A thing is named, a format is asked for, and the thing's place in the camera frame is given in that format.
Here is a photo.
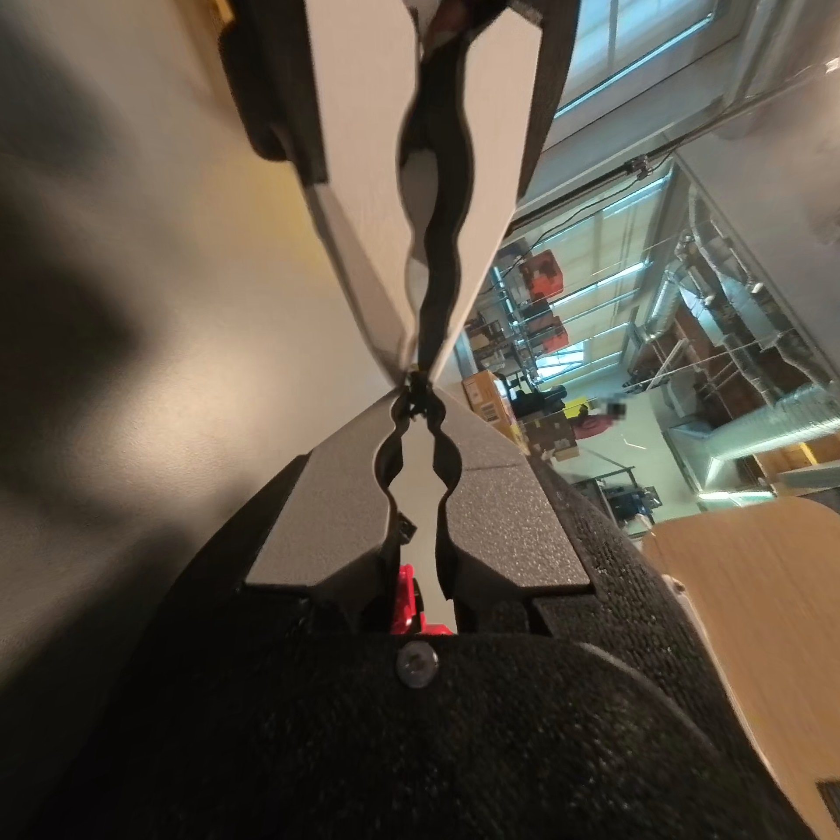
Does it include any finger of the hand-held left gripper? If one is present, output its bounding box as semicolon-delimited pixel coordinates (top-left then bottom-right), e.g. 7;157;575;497
303;0;424;385
420;10;546;391

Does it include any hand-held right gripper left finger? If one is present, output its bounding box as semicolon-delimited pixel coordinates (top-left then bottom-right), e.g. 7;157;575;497
244;387;411;634

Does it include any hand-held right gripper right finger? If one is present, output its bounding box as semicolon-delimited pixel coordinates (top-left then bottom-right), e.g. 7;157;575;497
425;388;590;634

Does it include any red toy brick piece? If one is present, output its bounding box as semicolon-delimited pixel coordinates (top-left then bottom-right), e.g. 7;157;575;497
390;562;455;636

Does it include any colourful toy set box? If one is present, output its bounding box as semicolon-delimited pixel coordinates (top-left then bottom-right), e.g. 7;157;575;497
461;369;530;455

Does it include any metal storage shelf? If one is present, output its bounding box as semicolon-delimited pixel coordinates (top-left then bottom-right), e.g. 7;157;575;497
459;249;572;395

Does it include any wooden book stand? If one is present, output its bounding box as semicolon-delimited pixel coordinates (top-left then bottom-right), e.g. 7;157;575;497
638;495;840;840

